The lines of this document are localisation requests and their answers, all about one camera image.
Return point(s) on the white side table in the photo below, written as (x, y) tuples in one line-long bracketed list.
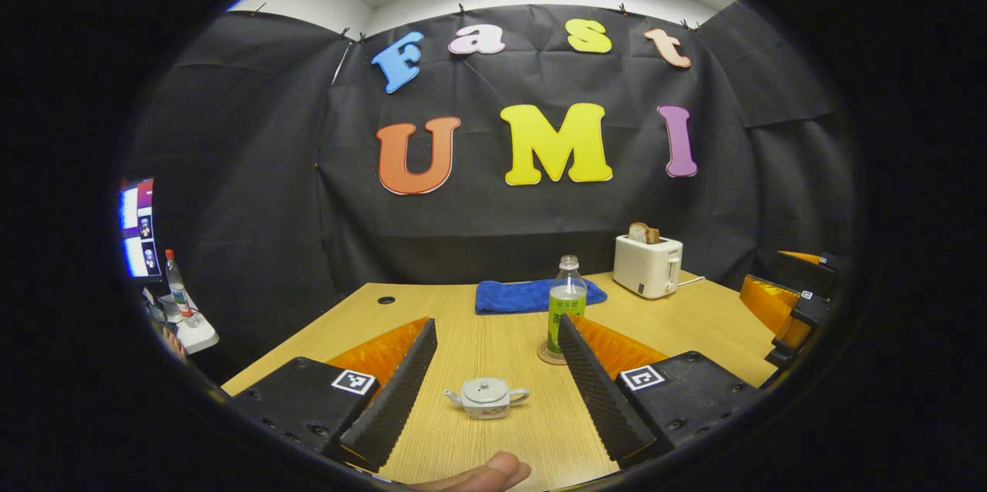
[(202, 336)]

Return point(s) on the computer monitor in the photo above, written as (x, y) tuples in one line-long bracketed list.
[(139, 230)]

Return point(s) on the white toaster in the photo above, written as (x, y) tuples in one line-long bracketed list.
[(644, 268)]

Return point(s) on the green label water bottle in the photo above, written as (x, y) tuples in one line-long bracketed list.
[(567, 307)]

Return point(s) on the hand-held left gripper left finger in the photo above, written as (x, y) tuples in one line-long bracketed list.
[(397, 399)]

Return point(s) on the white ceramic teacup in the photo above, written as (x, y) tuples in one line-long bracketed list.
[(486, 406)]

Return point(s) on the round brown coaster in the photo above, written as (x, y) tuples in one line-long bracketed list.
[(549, 357)]

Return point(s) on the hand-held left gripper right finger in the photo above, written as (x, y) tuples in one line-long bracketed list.
[(594, 399)]

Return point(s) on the blue towel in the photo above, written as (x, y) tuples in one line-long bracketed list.
[(509, 297)]

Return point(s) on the toasted bread slice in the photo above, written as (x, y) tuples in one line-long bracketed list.
[(641, 233)]

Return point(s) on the red cap plastic bottle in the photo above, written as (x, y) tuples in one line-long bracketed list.
[(179, 295)]

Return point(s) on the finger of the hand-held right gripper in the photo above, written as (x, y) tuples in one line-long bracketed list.
[(806, 276), (771, 303)]

